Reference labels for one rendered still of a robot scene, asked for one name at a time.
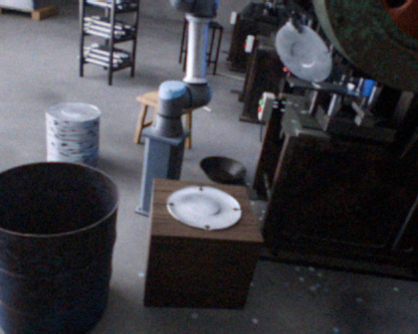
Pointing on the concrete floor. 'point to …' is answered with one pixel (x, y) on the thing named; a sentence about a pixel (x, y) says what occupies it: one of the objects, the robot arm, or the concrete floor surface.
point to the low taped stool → (156, 114)
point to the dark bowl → (222, 169)
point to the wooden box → (199, 254)
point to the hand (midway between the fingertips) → (302, 30)
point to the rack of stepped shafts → (104, 56)
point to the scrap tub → (50, 246)
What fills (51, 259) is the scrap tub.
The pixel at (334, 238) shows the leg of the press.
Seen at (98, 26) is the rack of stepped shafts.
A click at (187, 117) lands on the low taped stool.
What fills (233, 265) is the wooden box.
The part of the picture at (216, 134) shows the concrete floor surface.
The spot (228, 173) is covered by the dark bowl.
